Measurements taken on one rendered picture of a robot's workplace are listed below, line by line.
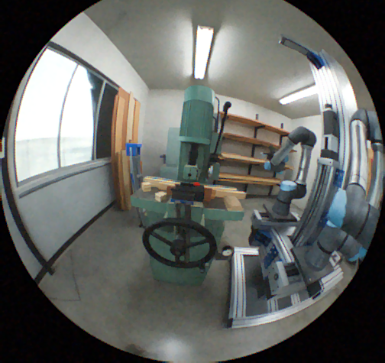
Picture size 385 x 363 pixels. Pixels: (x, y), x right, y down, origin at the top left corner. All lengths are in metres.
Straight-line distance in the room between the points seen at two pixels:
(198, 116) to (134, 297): 1.41
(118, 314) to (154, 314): 0.31
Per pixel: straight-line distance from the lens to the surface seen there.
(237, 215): 0.61
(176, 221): 0.36
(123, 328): 1.24
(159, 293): 1.23
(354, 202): 0.31
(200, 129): 0.56
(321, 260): 0.62
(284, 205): 0.90
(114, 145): 1.92
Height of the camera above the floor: 1.18
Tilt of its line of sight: 12 degrees down
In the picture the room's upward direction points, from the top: 7 degrees clockwise
